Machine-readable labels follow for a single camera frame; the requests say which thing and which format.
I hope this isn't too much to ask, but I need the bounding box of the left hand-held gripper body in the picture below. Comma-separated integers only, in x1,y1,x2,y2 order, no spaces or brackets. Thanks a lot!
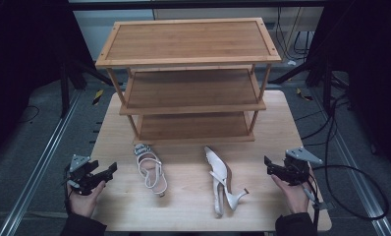
67,153,101,197

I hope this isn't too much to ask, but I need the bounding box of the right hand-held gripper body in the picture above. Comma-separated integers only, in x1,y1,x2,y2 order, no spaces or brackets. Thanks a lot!
282,147,324,187

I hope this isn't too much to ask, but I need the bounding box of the person's left hand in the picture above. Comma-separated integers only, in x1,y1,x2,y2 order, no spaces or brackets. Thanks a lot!
66,179,107,219

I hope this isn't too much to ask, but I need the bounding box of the person's right hand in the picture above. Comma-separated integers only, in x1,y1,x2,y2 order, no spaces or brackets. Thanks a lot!
270,173,311,215

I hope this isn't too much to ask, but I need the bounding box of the white high-heeled shoe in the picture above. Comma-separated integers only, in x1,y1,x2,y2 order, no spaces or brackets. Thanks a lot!
203,145,251,218

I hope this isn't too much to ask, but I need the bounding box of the yellow and black tape strip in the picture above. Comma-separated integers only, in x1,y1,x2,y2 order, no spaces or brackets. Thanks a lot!
296,87,314,102
91,88,105,106

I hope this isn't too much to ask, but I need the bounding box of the black metal stand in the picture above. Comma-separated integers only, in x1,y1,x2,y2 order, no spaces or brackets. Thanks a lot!
59,57,114,118
269,53,350,116

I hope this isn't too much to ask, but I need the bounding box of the wooden three-tier shoe rack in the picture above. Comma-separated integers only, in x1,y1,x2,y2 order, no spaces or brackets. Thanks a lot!
94,17,283,147

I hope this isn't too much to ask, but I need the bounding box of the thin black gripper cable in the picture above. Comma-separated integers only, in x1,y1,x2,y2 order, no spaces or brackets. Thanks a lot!
63,164,74,215

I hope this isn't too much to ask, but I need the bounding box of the grey cable plug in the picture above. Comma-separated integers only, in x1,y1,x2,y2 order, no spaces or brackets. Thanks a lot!
303,187,335,211

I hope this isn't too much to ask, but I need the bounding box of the white strappy sandal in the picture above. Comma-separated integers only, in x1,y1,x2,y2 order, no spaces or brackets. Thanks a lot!
133,143,169,198

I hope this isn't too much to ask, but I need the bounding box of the metal floor rail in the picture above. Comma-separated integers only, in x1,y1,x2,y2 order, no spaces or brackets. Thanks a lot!
309,88,391,236
0,88,84,236

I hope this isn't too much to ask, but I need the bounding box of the thin black floor cable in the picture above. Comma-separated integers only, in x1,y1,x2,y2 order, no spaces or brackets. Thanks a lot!
17,104,41,125

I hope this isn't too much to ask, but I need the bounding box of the black looped gripper cable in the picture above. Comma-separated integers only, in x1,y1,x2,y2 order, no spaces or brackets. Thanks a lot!
301,97,391,221

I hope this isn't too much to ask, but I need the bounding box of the bundle of black wall cables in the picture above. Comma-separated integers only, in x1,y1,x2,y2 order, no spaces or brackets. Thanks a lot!
274,6,313,62

